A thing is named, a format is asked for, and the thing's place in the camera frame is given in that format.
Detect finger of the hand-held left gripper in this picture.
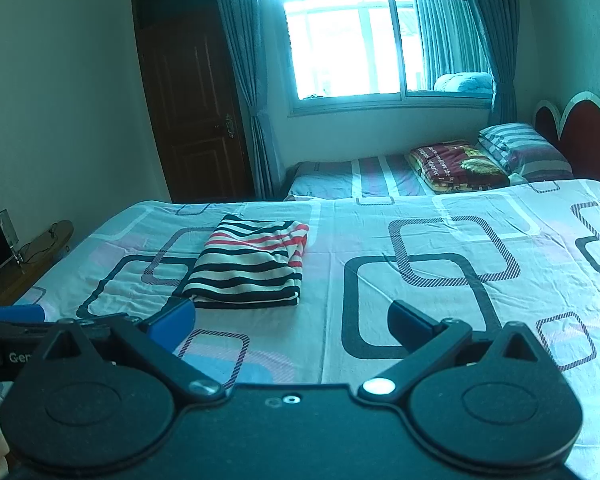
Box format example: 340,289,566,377
0,304,131,341

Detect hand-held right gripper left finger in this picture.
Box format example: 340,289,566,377
22,299,226,403

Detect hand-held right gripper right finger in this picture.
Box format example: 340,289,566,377
357,300,556,403

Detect striped knit sweater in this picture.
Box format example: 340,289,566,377
182,214,310,309

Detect bed with patterned sheet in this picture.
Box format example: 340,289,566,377
10,179,600,480

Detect wooden side table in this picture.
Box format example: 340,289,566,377
0,220,75,307

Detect bed with striped sheet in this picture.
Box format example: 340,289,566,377
285,155,511,202

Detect red patterned pillow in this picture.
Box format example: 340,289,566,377
406,141,511,194

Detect striped pillow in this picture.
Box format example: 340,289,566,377
477,122,573,183

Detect brown wooden door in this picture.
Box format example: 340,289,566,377
132,0,256,203

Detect folded blue quilt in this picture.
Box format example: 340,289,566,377
433,72,494,95

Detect red scalloped headboard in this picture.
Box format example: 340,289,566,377
532,91,600,186

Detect blue curtain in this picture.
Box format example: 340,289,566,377
210,0,286,201
457,0,521,126

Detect window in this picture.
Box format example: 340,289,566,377
267,0,496,116

